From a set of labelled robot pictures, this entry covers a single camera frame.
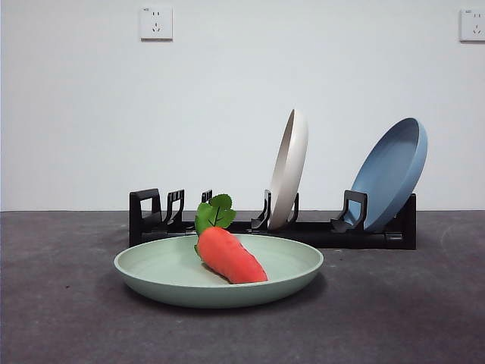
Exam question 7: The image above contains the orange carrot with green leaves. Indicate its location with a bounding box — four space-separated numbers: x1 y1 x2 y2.
194 193 269 284

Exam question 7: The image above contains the pale green round plate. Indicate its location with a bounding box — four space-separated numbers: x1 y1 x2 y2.
113 233 325 309

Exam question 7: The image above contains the cream round plate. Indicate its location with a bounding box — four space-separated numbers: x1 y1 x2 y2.
268 108 310 231

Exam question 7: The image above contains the black plate rack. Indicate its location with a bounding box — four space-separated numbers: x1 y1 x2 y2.
128 187 418 251

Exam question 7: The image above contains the blue round plate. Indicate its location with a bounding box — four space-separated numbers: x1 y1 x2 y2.
350 117 430 233

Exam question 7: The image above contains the white wall socket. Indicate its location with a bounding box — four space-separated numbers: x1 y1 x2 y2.
139 6 174 42
458 8 485 42

